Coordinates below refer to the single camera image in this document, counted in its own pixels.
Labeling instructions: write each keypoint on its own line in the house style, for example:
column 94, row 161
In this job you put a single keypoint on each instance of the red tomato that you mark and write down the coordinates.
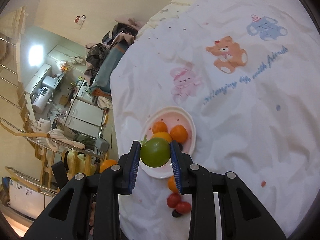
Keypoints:
column 173, row 200
column 183, row 207

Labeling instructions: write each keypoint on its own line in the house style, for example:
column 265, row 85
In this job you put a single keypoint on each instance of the white wall cabinets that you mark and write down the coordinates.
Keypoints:
column 37, row 77

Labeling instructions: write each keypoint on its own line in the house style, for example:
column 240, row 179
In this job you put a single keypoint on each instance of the green lime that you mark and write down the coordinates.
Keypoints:
column 155, row 152

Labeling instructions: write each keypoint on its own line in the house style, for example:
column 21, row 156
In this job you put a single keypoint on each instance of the small tangerine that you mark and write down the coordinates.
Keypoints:
column 171, row 184
column 179, row 133
column 160, row 127

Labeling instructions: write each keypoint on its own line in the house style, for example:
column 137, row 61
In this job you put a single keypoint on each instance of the dark grape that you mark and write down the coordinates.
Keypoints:
column 175, row 214
column 180, row 146

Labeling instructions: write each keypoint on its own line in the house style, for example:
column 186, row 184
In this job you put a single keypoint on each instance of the white towel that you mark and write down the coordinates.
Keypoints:
column 58, row 136

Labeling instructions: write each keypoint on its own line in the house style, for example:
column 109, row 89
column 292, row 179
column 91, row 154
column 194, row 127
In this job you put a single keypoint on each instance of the grey plastic block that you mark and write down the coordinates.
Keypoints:
column 101, row 145

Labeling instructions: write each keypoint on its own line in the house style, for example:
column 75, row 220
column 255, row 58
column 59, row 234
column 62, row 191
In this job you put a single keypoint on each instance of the cream ruffled quilt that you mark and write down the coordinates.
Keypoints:
column 170, row 7

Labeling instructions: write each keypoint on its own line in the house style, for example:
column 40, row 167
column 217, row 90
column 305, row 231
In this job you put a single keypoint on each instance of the grey teal cushion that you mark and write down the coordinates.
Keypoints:
column 107, row 67

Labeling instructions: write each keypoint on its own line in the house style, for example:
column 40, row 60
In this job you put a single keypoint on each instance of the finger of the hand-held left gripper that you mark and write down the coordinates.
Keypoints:
column 60, row 173

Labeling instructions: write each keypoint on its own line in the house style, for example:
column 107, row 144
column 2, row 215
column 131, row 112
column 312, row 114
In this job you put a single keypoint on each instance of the white washing machine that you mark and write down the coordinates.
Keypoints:
column 83, row 88

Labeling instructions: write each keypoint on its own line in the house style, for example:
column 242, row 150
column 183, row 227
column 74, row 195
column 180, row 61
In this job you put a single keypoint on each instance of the white water heater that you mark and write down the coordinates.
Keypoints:
column 40, row 96

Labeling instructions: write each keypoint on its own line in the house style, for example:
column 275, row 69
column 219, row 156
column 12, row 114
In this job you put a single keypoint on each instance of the steel range hood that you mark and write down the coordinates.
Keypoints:
column 50, row 82

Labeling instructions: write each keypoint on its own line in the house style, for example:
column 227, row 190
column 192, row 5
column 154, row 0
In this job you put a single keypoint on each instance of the large orange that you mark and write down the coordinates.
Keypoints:
column 162, row 136
column 108, row 165

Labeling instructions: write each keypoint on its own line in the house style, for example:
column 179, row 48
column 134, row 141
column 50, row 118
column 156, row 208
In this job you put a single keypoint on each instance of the white kitchen cabinets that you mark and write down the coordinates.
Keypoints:
column 82, row 117

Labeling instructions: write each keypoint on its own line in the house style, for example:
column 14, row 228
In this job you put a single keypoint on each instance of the white printed blanket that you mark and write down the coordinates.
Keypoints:
column 250, row 130

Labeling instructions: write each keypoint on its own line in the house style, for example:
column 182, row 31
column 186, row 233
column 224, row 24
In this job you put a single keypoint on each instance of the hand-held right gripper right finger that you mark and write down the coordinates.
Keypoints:
column 175, row 166

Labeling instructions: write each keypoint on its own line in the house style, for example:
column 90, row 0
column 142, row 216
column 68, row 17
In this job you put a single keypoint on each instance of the pink strawberry plate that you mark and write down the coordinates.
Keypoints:
column 172, row 117

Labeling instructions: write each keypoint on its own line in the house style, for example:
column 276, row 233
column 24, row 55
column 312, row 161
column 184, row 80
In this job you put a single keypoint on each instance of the hanging plastic bag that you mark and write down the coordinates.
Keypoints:
column 63, row 65

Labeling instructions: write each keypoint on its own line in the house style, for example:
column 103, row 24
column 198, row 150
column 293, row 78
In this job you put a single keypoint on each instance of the pile of clothes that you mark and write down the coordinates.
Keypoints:
column 100, row 52

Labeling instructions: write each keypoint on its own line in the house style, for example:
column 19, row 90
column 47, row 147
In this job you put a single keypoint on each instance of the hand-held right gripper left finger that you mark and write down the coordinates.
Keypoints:
column 133, row 167

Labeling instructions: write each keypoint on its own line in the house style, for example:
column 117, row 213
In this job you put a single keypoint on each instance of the person's left hand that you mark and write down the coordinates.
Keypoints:
column 92, row 217

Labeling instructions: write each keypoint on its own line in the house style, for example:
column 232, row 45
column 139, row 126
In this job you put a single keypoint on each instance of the wooden drying rack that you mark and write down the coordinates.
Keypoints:
column 30, row 136

